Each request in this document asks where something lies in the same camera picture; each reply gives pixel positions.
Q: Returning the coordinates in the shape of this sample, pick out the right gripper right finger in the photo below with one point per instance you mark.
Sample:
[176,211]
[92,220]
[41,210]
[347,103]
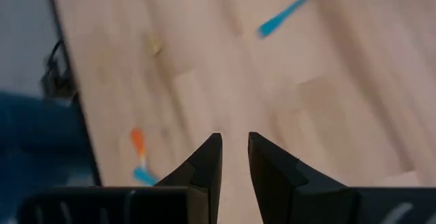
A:
[289,190]

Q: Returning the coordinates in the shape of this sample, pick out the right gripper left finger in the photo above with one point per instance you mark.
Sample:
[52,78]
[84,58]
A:
[204,183]

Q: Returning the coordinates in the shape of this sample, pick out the dark blue fabric object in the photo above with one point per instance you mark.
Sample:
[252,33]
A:
[37,142]

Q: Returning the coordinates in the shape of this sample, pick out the black table frame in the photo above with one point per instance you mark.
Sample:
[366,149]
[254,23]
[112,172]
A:
[90,149]

